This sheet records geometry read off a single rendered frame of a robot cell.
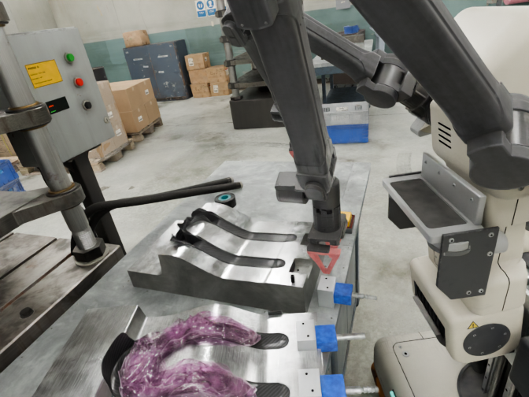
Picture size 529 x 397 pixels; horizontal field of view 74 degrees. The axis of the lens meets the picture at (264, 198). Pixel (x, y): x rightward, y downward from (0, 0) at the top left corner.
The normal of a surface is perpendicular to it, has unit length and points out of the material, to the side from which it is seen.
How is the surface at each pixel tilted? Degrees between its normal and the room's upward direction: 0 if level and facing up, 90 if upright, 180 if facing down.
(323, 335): 0
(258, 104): 90
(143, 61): 91
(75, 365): 0
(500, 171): 121
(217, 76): 88
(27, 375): 0
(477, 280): 90
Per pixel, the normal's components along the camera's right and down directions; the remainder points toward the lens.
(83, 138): 0.93, 0.05
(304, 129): -0.22, 0.86
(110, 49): -0.28, 0.49
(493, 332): 0.06, 0.46
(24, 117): 0.54, 0.33
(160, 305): -0.14, -0.87
